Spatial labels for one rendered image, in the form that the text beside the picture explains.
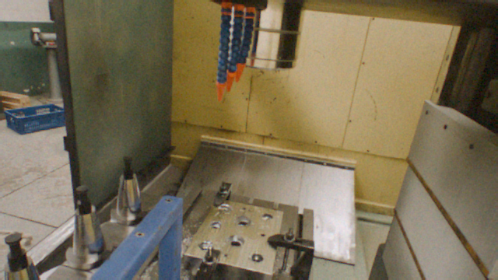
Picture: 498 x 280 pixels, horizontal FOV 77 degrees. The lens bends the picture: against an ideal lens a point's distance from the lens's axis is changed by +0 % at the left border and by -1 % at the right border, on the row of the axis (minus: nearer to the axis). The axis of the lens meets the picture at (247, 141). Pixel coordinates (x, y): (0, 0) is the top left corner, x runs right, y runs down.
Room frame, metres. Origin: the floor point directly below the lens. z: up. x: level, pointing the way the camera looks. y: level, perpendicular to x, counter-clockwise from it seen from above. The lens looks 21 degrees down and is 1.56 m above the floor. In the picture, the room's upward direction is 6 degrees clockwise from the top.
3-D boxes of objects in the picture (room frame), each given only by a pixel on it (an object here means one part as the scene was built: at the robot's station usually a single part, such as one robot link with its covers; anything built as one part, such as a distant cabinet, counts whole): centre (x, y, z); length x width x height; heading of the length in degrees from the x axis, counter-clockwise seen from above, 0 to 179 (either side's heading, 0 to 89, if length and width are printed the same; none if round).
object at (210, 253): (0.61, 0.06, 0.97); 0.13 x 0.03 x 0.15; 171
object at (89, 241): (0.37, 0.22, 1.26); 0.04 x 0.04 x 0.07
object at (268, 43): (0.69, -0.01, 1.54); 0.16 x 0.16 x 0.12
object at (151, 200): (0.54, 0.19, 1.21); 0.07 x 0.05 x 0.01; 81
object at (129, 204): (0.48, 0.20, 1.26); 0.04 x 0.04 x 0.07
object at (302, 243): (0.73, -0.15, 0.97); 0.13 x 0.03 x 0.15; 81
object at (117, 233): (0.43, 0.21, 1.21); 0.07 x 0.05 x 0.01; 81
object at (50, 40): (5.06, 3.24, 0.57); 0.47 x 0.37 x 1.14; 138
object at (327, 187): (1.35, -0.11, 0.75); 0.89 x 0.67 x 0.26; 81
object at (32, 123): (3.84, 2.74, 0.11); 0.62 x 0.42 x 0.22; 148
